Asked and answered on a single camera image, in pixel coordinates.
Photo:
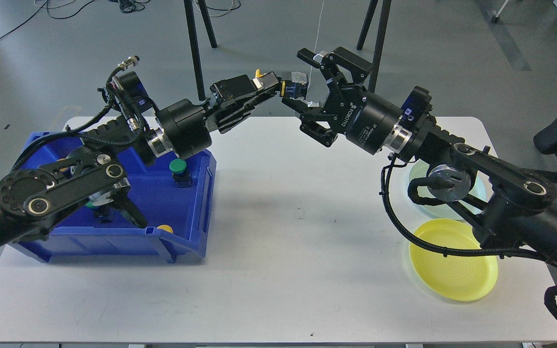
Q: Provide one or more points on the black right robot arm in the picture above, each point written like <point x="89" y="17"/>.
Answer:
<point x="511" y="210"/>

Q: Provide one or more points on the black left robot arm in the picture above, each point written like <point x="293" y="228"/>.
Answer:
<point x="57" y="173"/>

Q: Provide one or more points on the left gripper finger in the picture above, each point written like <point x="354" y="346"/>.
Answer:
<point x="229" y="114"/>
<point x="237" y="90"/>

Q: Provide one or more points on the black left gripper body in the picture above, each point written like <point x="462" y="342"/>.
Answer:
<point x="183" y="123"/>

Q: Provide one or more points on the yellow plate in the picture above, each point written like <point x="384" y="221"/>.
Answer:
<point x="459" y="278"/>

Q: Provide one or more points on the yellow push button front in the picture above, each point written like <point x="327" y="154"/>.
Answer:
<point x="166" y="228"/>

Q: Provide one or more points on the light green plate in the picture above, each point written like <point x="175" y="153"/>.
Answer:
<point x="418" y="170"/>

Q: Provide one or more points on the black tripod left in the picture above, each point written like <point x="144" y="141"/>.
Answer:
<point x="194" y="44"/>

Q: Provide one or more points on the black tripod right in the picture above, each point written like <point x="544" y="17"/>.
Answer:
<point x="380" y="37"/>

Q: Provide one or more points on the black tripod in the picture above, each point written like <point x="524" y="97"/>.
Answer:
<point x="194" y="44"/>
<point x="380" y="37"/>

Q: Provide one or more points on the blue plastic bin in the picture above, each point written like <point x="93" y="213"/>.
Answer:
<point x="186" y="210"/>

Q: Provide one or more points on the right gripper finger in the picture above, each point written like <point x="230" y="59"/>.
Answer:
<point x="340" y="68"/>
<point x="310" y="118"/>

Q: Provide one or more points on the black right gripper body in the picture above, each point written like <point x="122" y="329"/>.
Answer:
<point x="365" y="119"/>

